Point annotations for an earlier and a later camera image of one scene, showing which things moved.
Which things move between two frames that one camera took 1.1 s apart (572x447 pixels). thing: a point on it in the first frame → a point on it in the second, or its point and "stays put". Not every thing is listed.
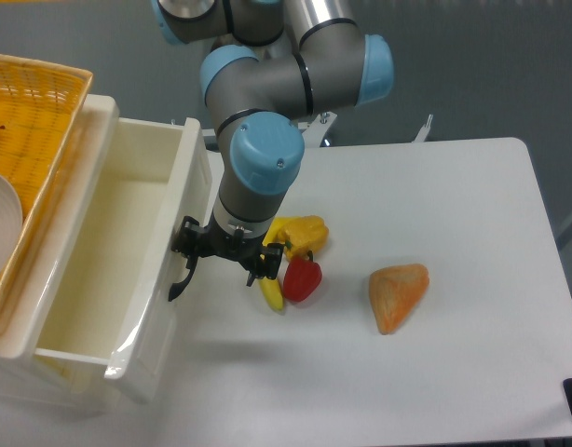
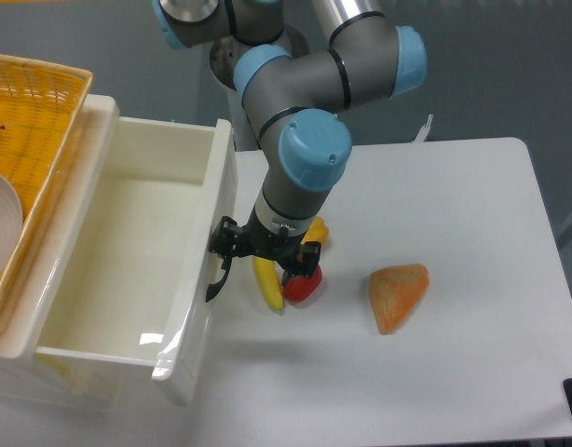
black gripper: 212,241 → 255,239
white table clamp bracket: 424,131 stays put
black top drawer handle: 176,288 → 212,289
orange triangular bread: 394,291 stays put
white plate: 5,223 stays put
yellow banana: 272,287 stays put
